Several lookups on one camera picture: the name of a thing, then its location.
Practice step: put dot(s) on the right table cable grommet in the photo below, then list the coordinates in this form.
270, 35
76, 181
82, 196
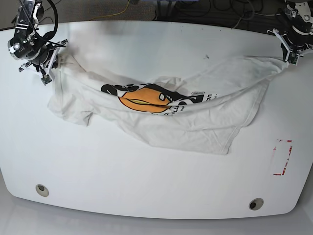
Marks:
256, 204

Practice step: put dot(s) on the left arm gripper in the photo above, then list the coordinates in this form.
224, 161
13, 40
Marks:
296, 18

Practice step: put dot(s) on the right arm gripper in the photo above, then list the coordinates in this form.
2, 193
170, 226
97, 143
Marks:
27, 44

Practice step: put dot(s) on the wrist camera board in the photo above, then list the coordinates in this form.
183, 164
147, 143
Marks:
46, 80
292, 58

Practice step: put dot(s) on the red tape rectangle marking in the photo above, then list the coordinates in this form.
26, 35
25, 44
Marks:
280, 157

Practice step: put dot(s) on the left table cable grommet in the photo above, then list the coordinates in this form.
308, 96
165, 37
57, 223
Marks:
42, 190

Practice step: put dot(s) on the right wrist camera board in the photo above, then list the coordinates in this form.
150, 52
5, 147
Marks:
46, 80

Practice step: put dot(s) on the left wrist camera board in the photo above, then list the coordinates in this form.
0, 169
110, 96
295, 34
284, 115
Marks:
292, 58

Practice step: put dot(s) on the table cable grommet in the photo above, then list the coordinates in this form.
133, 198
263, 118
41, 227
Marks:
256, 204
42, 190

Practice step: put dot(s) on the white printed t-shirt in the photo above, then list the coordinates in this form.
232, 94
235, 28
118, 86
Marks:
202, 113

